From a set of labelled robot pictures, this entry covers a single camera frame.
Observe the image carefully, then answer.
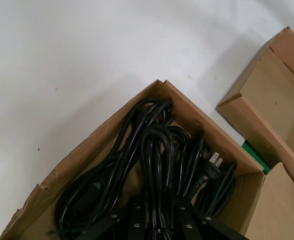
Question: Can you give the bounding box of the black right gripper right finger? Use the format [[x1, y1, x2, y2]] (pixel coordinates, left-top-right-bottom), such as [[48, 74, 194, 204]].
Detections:
[[175, 198, 247, 240]]

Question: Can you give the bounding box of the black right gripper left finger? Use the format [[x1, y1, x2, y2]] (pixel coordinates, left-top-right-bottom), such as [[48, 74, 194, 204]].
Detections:
[[69, 197, 150, 240]]

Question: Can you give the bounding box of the black power cable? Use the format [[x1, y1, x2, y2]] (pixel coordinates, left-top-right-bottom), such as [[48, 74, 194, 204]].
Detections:
[[175, 131, 238, 218], [139, 126, 179, 240], [55, 98, 174, 237]]

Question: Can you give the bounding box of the brown cardboard mailer box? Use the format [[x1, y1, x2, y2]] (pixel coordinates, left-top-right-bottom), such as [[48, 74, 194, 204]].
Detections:
[[0, 79, 294, 240], [215, 26, 294, 176]]

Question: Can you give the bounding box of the green table cloth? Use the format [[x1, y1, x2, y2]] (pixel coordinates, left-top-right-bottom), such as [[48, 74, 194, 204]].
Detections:
[[240, 32, 294, 198]]

